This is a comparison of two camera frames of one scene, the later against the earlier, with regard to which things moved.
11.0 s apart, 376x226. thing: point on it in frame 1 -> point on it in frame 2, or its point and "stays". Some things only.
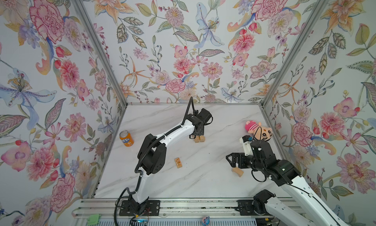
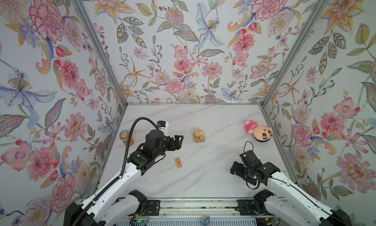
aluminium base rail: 105,208 stays
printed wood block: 178,163 stays
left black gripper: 201,130 -> 178,144
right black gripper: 240,156 -> 239,166
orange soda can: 127,138 stays
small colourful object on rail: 205,221 stays
